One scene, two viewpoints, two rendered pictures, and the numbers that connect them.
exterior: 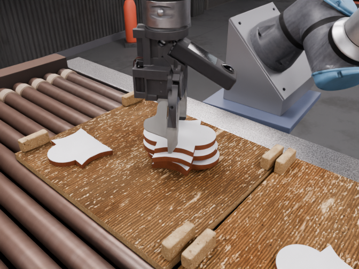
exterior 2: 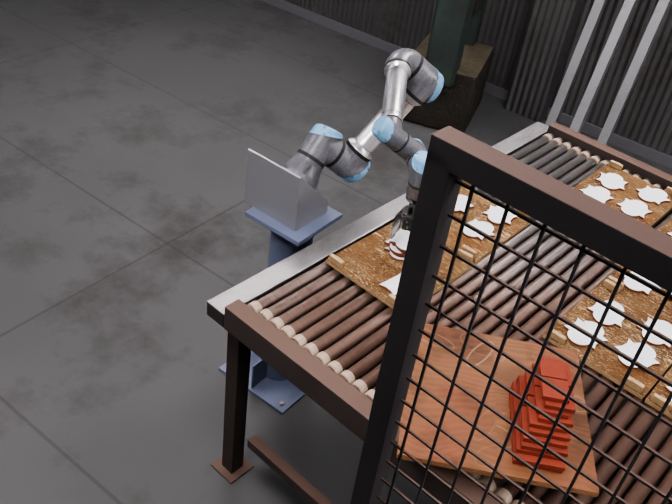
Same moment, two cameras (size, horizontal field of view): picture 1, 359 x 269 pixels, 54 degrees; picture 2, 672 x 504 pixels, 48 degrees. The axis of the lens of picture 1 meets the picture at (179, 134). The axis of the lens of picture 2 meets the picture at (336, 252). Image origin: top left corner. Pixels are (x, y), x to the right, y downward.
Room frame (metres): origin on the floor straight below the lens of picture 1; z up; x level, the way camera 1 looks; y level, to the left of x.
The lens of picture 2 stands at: (0.92, 2.17, 2.55)
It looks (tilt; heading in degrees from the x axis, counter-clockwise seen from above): 37 degrees down; 267
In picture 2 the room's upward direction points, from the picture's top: 8 degrees clockwise
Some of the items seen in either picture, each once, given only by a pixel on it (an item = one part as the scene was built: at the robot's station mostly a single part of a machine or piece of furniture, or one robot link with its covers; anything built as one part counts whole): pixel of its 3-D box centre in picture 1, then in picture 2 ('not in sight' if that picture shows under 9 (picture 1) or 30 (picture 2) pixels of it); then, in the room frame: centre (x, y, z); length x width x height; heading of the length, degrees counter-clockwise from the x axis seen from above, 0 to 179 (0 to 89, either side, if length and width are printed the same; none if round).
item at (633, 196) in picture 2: not in sight; (623, 194); (-0.39, -0.57, 0.94); 0.41 x 0.35 x 0.04; 49
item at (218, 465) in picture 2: not in sight; (236, 393); (1.10, 0.30, 0.43); 0.12 x 0.12 x 0.85; 49
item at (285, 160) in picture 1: (285, 160); not in sight; (0.53, -0.20, 0.95); 0.06 x 0.02 x 0.03; 140
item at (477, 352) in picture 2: not in sight; (494, 400); (0.35, 0.75, 1.03); 0.50 x 0.50 x 0.02; 84
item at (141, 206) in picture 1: (149, 157); (401, 263); (0.57, 0.06, 0.93); 0.41 x 0.35 x 0.02; 49
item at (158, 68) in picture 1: (162, 62); (413, 211); (0.56, 0.03, 1.13); 0.09 x 0.08 x 0.12; 80
